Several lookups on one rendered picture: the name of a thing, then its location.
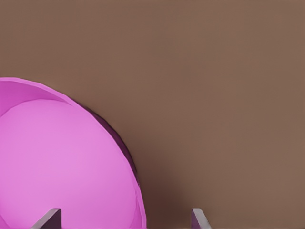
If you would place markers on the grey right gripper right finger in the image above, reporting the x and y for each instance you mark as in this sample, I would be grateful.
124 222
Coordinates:
198 219

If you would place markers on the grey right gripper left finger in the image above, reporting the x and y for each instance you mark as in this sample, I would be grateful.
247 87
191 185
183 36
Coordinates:
50 220

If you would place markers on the pink plate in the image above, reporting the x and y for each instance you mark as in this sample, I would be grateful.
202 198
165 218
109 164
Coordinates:
66 155

